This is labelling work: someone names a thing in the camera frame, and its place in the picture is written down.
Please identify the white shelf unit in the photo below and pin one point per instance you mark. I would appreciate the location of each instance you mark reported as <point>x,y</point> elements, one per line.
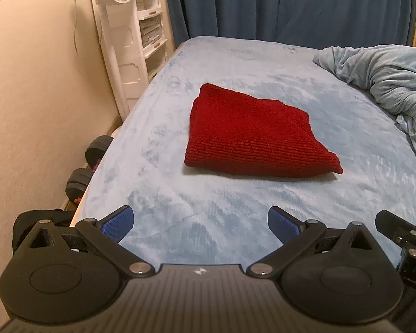
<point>152,24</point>

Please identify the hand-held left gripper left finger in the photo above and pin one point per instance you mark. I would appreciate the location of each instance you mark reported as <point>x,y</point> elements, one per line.
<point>116,223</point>

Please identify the white standing fan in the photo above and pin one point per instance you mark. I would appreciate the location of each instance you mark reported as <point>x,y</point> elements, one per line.
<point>116,24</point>

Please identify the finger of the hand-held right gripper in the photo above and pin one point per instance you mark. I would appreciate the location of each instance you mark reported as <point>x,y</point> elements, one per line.
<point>391,225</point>

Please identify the dark blue curtain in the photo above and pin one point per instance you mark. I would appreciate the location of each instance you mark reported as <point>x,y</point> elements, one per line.
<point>280,3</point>

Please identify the black bag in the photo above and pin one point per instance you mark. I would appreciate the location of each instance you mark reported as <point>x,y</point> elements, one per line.
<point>34,216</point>

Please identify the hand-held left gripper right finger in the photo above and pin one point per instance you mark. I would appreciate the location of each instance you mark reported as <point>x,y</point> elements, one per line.
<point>284,223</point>

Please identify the black dumbbell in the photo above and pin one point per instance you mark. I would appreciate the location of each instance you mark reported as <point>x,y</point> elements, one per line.
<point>90,159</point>

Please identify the grey fleece blanket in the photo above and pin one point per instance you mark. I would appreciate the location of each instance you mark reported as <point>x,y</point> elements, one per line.
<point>384,73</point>

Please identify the red knit sweater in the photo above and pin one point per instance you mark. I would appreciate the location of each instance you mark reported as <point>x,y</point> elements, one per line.
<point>253,135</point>

